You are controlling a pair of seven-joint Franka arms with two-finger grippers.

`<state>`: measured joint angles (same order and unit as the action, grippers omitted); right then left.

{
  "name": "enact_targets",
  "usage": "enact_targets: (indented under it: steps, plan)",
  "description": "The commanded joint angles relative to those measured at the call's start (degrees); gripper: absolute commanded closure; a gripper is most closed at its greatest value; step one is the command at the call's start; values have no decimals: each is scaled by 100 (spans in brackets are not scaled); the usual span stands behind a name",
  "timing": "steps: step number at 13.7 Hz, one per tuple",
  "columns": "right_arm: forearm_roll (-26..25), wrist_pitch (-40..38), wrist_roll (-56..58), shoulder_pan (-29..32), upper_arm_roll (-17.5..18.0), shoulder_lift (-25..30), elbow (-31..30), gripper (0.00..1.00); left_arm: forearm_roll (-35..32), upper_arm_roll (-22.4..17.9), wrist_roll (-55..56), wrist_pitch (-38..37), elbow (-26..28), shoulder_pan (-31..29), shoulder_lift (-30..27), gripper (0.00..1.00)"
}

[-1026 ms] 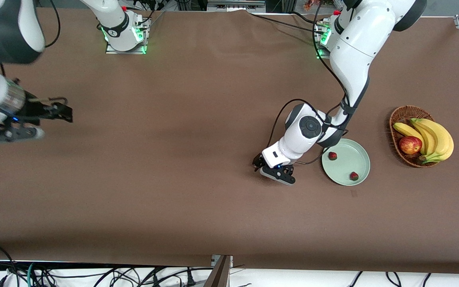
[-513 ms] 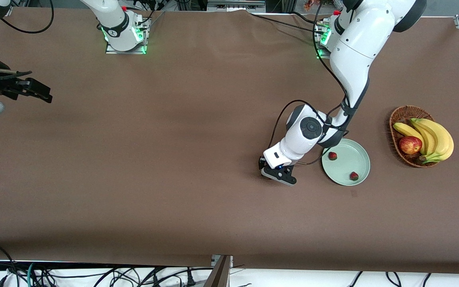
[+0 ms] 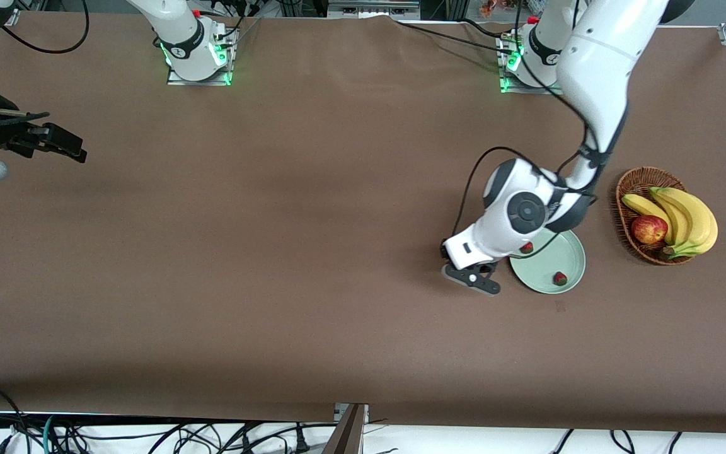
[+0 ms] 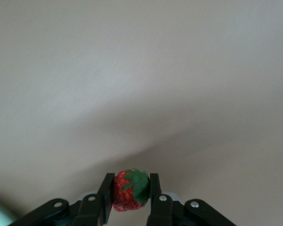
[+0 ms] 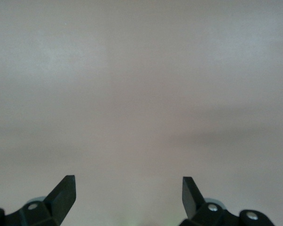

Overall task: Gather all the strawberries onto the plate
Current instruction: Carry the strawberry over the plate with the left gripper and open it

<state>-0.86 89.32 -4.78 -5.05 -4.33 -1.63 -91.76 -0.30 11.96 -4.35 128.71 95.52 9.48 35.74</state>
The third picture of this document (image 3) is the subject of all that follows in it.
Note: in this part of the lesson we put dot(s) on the yellow banana bunch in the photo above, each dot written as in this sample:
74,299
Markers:
691,217

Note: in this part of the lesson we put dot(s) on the grey background box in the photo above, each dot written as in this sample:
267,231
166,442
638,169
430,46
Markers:
369,7

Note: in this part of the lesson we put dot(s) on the brown wicker basket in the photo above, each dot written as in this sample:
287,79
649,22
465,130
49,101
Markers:
637,183

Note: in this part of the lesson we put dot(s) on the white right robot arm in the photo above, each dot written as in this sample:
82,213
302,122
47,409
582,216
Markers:
177,25

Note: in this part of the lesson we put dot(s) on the pale green round plate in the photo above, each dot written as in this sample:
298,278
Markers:
558,255

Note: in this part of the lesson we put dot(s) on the red apple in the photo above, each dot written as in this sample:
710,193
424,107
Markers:
648,230

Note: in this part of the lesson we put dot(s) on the metal frame post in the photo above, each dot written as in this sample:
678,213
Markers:
347,435

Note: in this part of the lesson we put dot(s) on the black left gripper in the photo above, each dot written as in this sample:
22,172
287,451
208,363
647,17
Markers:
484,268

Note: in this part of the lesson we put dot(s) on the brown table cloth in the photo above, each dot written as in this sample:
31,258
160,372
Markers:
338,347

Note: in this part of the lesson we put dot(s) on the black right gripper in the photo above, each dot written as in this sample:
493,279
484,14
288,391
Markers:
5,130

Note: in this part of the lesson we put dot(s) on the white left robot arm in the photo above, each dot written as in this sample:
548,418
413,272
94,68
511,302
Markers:
602,63

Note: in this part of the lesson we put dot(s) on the red toy strawberry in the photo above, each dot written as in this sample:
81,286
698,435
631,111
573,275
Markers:
559,279
527,248

